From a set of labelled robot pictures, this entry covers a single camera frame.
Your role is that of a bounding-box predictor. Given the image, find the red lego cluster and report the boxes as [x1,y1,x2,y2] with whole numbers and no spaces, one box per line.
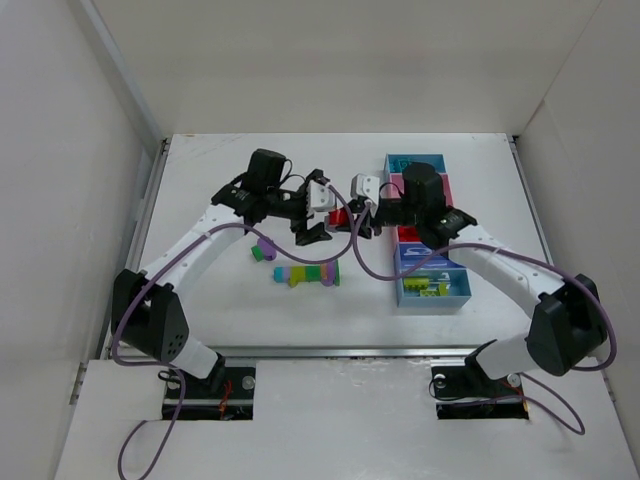
[397,227,420,243]

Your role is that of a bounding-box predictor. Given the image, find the red and lime lego stack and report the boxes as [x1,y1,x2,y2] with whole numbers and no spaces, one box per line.
[325,208,354,232]

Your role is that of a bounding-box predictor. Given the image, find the purple flower lego piece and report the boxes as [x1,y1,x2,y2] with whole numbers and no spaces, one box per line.
[320,260,341,287]

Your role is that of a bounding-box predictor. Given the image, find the turquoise lego bricks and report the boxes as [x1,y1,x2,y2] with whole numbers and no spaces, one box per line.
[389,156,412,174]

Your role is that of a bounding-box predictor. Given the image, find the long multicolour lego stack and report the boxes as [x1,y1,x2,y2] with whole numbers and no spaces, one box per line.
[273,265,322,288]

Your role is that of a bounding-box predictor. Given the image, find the purple round lego piece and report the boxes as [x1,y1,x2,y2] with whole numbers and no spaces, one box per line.
[251,238,277,262]

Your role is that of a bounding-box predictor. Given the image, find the lime lego plate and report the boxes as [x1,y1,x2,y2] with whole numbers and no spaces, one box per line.
[402,277,430,291]

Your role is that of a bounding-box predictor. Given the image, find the blue and pink sorting tray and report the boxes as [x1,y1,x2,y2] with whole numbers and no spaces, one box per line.
[383,153,472,312]

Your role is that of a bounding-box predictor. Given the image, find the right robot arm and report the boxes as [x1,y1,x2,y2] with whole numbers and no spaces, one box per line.
[351,163,613,384]

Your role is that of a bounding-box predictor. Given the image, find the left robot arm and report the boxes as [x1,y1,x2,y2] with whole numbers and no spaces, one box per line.
[111,149,335,392]

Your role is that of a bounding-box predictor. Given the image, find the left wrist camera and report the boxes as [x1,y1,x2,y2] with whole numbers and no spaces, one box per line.
[306,180,336,215]

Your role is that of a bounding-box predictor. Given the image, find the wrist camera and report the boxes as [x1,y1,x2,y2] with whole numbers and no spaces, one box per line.
[350,173,381,206]
[306,180,336,215]

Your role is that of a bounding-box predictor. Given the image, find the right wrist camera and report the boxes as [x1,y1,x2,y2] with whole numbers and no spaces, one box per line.
[350,173,381,206]

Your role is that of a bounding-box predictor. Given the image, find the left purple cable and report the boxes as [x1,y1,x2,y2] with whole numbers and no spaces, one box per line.
[110,182,371,480]

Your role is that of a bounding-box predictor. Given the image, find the aluminium front rail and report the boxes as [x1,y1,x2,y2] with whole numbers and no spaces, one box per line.
[213,346,474,359]

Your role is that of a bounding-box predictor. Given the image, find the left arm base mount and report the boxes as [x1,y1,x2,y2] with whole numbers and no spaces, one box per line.
[177,362,256,421]

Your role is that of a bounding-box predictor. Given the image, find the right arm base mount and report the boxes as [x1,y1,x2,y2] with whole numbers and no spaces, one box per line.
[428,365,529,420]

